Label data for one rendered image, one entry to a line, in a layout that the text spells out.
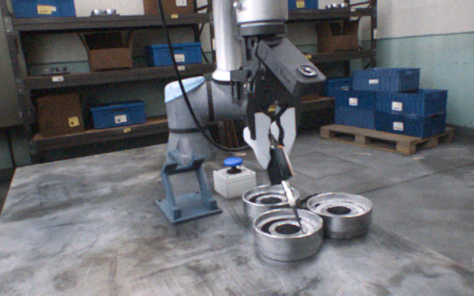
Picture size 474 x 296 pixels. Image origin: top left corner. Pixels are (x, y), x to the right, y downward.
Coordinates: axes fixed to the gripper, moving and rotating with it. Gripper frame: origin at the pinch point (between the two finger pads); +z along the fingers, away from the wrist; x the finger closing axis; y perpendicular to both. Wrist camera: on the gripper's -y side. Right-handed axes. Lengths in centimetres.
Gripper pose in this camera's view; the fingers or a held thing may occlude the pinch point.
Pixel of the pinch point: (276, 160)
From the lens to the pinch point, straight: 61.7
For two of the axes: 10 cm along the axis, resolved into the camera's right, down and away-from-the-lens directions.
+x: -9.0, 1.7, -4.0
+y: -4.2, -1.9, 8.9
